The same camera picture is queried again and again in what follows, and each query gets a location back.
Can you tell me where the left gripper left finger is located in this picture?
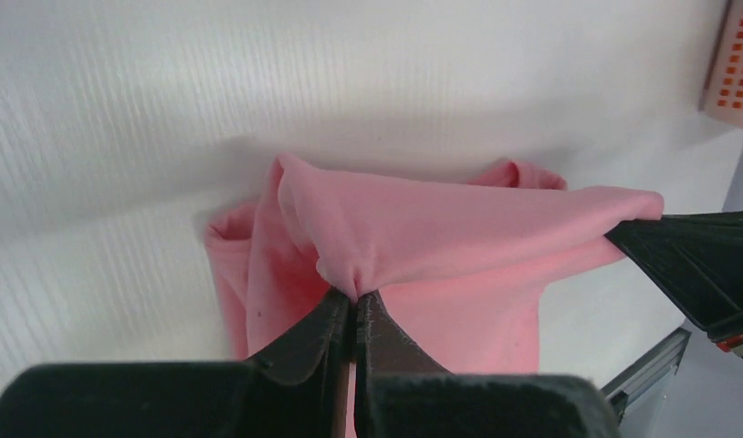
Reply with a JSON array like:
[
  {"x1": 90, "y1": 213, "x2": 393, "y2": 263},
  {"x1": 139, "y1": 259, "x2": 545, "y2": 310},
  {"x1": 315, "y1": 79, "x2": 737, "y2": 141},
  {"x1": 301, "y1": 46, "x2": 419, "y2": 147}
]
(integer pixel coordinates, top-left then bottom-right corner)
[{"x1": 245, "y1": 288, "x2": 351, "y2": 387}]

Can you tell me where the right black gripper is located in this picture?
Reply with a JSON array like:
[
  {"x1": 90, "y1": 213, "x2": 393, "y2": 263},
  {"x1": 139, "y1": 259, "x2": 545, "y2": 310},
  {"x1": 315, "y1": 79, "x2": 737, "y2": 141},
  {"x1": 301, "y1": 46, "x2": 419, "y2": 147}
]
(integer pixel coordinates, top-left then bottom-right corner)
[{"x1": 605, "y1": 211, "x2": 743, "y2": 360}]

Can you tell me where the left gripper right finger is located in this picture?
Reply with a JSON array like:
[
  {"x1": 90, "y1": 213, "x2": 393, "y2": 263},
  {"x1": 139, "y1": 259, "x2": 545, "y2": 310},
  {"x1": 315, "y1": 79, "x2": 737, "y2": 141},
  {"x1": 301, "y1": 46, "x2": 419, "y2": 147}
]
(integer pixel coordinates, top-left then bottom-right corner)
[{"x1": 356, "y1": 291, "x2": 449, "y2": 381}]

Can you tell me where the pink t-shirt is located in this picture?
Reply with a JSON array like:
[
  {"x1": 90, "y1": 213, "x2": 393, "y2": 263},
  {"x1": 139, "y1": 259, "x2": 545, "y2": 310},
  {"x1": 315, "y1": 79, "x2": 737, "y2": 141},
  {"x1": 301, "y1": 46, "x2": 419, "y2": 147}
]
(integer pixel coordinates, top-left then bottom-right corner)
[{"x1": 203, "y1": 151, "x2": 665, "y2": 438}]

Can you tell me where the white plastic basket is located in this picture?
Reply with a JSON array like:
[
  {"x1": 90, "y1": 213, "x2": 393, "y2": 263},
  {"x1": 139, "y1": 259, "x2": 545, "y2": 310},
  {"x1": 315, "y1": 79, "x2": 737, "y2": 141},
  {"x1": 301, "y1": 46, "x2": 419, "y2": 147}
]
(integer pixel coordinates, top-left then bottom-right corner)
[{"x1": 702, "y1": 0, "x2": 743, "y2": 130}]

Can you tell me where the aluminium frame rail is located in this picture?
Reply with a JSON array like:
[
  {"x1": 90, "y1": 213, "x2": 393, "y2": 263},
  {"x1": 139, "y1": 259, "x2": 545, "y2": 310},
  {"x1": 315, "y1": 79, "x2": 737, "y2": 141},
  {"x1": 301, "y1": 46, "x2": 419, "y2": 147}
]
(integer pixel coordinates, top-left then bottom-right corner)
[{"x1": 602, "y1": 328, "x2": 691, "y2": 437}]

